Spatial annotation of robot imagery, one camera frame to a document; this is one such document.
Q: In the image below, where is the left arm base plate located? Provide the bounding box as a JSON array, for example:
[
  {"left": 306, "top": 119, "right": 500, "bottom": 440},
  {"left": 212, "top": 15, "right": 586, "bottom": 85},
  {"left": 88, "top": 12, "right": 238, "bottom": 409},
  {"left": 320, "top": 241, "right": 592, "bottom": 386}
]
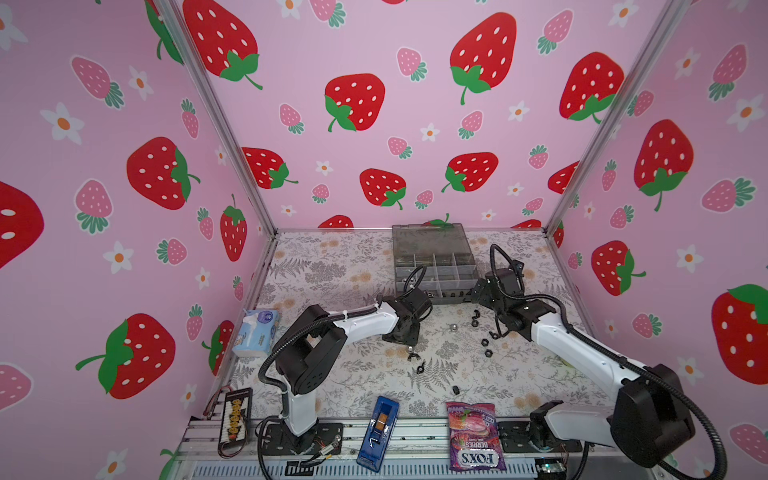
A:
[{"left": 262, "top": 421, "right": 344, "bottom": 456}]

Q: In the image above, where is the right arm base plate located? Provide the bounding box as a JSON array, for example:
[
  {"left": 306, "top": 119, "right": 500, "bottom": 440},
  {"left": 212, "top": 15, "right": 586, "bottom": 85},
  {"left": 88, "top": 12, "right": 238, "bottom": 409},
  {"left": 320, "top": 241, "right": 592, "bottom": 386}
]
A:
[{"left": 498, "top": 420, "right": 583, "bottom": 454}]

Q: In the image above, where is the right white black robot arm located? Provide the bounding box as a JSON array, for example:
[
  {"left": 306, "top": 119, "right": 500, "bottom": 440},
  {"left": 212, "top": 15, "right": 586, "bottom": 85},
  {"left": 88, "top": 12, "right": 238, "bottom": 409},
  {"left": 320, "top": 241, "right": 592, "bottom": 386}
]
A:
[{"left": 471, "top": 269, "right": 728, "bottom": 479}]

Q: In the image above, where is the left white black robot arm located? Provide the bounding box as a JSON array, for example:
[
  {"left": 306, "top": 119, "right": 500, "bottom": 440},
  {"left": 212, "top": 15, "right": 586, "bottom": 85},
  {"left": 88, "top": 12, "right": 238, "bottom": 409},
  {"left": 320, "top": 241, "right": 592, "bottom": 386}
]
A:
[{"left": 258, "top": 287, "right": 432, "bottom": 451}]

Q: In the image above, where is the black keychain tag with letters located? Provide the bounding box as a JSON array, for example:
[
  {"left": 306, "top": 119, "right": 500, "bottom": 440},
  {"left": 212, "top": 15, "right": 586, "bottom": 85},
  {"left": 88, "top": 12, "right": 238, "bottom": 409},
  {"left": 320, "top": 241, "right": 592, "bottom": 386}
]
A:
[{"left": 217, "top": 388, "right": 253, "bottom": 459}]

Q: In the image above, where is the blue rectangular plastic box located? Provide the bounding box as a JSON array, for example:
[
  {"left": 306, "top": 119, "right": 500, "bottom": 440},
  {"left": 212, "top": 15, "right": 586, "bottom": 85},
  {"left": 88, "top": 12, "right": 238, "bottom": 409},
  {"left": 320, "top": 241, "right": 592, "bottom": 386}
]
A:
[{"left": 356, "top": 396, "right": 400, "bottom": 473}]

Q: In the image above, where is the purple Fox's candy bag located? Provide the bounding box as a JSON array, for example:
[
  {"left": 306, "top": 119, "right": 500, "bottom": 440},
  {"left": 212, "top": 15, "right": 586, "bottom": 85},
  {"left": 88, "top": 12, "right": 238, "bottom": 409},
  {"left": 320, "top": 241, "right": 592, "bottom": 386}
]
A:
[{"left": 446, "top": 402, "right": 506, "bottom": 472}]

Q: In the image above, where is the grey plastic compartment organizer box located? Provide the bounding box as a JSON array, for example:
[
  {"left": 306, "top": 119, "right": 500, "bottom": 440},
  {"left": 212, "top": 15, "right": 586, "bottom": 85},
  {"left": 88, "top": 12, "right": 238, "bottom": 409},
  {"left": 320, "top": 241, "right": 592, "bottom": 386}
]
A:
[{"left": 392, "top": 221, "right": 481, "bottom": 305}]

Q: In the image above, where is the blue white tissue pack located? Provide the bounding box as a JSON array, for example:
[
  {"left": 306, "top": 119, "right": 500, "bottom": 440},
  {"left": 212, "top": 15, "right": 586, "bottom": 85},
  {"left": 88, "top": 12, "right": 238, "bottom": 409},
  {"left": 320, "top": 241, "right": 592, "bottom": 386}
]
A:
[{"left": 232, "top": 309, "right": 280, "bottom": 358}]

